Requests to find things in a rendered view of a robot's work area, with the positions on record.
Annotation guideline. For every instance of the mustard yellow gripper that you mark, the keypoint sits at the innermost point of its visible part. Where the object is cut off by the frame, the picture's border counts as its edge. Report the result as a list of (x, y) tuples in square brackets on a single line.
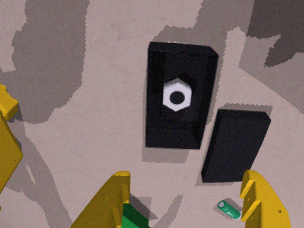
[(262, 208)]

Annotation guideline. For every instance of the white hex nut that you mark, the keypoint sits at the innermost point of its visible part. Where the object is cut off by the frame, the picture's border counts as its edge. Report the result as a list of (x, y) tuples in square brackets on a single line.
[(176, 94)]

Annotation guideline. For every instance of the green cylinder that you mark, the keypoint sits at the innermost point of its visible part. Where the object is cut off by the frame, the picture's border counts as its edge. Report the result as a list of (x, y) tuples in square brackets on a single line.
[(229, 210)]

